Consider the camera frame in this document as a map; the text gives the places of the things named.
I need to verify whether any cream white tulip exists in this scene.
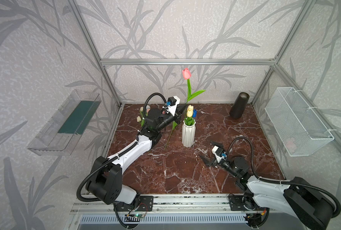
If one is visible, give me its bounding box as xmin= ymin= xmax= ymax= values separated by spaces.
xmin=187 ymin=105 xmax=194 ymax=116

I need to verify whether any clear plastic wall shelf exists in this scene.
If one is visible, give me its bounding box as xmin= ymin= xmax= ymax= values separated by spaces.
xmin=27 ymin=90 xmax=101 ymax=156

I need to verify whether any black cone vase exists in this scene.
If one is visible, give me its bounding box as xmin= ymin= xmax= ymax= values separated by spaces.
xmin=229 ymin=92 xmax=249 ymax=119

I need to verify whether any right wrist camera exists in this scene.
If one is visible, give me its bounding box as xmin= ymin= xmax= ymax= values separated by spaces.
xmin=212 ymin=146 xmax=227 ymax=163

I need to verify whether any white ribbed vase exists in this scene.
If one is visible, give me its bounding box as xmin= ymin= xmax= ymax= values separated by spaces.
xmin=182 ymin=121 xmax=196 ymax=148

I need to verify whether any right black cable hose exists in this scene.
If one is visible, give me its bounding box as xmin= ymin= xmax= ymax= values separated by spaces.
xmin=226 ymin=136 xmax=341 ymax=218

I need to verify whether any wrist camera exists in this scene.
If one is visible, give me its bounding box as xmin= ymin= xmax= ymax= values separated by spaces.
xmin=163 ymin=96 xmax=180 ymax=117
xmin=212 ymin=146 xmax=227 ymax=163

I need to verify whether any black cable hose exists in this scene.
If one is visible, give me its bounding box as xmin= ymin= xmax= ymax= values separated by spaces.
xmin=226 ymin=136 xmax=341 ymax=218
xmin=76 ymin=92 xmax=168 ymax=202

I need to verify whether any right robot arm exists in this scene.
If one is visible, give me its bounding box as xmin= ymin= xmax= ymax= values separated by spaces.
xmin=200 ymin=142 xmax=341 ymax=230

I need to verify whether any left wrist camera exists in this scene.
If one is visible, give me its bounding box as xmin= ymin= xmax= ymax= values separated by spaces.
xmin=163 ymin=96 xmax=180 ymax=117

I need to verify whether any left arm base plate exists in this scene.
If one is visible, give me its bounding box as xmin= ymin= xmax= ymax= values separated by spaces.
xmin=114 ymin=195 xmax=154 ymax=212

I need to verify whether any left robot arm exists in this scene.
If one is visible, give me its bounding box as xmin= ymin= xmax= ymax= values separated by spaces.
xmin=76 ymin=103 xmax=187 ymax=209

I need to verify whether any white wire mesh basket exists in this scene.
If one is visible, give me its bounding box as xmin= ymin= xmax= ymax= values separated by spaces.
xmin=265 ymin=87 xmax=335 ymax=157

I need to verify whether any pink tulip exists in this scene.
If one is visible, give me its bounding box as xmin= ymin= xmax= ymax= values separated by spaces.
xmin=164 ymin=68 xmax=205 ymax=150

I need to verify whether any left black cable hose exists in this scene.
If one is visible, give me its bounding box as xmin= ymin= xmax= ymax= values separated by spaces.
xmin=76 ymin=92 xmax=168 ymax=202

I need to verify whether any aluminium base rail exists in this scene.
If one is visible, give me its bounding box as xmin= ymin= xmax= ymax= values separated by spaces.
xmin=70 ymin=194 xmax=296 ymax=217

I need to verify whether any pink object in basket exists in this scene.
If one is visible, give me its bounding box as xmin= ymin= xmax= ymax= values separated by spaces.
xmin=284 ymin=138 xmax=297 ymax=153

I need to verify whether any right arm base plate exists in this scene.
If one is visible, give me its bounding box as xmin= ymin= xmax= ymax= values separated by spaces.
xmin=228 ymin=194 xmax=265 ymax=212

